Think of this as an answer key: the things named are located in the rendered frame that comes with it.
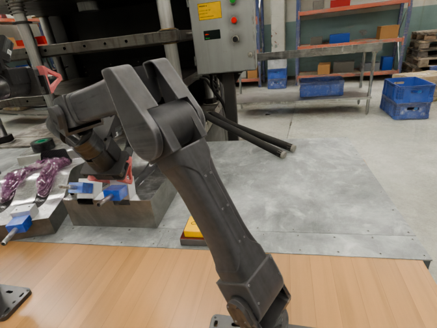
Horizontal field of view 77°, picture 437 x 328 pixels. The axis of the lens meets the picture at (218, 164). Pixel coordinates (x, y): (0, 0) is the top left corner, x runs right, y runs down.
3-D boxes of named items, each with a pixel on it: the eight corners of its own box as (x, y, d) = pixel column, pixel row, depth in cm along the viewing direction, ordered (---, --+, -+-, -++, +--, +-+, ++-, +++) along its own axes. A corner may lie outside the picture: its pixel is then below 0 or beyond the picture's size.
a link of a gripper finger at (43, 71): (41, 65, 74) (11, 68, 66) (64, 62, 73) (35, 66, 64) (50, 90, 77) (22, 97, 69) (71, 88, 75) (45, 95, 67)
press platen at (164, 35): (188, 73, 125) (181, 26, 117) (-37, 92, 151) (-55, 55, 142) (218, 55, 198) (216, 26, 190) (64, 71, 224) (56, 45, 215)
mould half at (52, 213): (55, 233, 76) (40, 200, 72) (-42, 249, 74) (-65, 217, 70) (101, 160, 121) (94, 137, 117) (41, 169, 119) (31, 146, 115)
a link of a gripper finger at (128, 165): (118, 170, 74) (101, 151, 66) (142, 170, 73) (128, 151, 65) (110, 193, 71) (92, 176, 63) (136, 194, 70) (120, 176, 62)
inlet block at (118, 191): (110, 216, 62) (106, 194, 61) (90, 215, 63) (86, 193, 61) (136, 194, 74) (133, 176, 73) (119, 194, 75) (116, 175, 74)
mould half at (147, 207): (157, 228, 74) (146, 185, 68) (73, 225, 79) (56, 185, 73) (199, 152, 118) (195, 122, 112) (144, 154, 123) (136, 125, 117)
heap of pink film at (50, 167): (52, 196, 84) (43, 173, 81) (-8, 205, 83) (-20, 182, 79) (80, 161, 107) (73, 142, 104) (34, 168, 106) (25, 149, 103)
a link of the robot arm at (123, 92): (41, 101, 50) (126, 56, 30) (88, 90, 56) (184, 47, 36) (70, 162, 54) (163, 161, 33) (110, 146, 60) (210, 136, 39)
